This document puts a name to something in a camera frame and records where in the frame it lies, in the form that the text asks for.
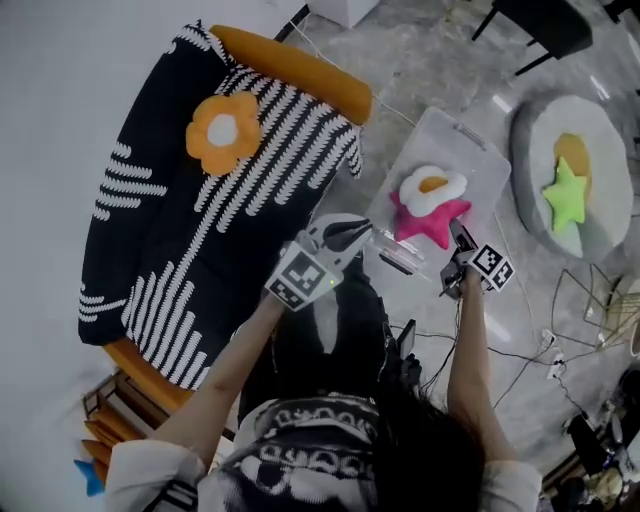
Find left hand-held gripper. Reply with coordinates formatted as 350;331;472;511
263;212;375;312

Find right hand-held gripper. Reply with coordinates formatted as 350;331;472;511
438;218;515;301

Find pink star cushion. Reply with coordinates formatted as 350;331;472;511
388;189;473;250

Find white flower cushion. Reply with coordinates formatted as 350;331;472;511
398;164;469;217

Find transparent plastic storage box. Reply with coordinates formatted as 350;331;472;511
367;105;512;281

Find green star cushion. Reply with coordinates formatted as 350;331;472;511
542;155;589;235

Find orange flower cushion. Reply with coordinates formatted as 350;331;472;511
185;91;262;177

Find person's left forearm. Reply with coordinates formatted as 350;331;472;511
164;293;290;469

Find person's right forearm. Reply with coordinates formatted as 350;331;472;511
447;279;516;461

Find round grey floor cushion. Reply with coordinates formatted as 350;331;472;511
508;94;632;260

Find person's legs in black trousers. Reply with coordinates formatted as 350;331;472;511
239;254;401;416

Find black waist device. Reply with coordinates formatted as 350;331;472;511
397;318;424;396

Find black white striped sofa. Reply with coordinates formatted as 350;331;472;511
77;19;374;416

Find black white striped sofa cover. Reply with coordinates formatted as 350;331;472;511
77;19;364;392

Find white cabinet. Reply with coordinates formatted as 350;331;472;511
308;0;382;29

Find person's torso in patterned sweater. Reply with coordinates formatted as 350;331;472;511
104;392;544;512

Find black chair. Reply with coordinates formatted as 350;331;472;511
471;0;595;77

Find wooden shelf rack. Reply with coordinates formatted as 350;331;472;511
82;369;166;451

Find blue plush pillow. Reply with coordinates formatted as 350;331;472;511
73;458;107;497

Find gold wire frame stool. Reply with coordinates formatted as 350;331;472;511
549;262;640;356

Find black camera equipment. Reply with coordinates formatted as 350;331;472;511
564;369;640;512

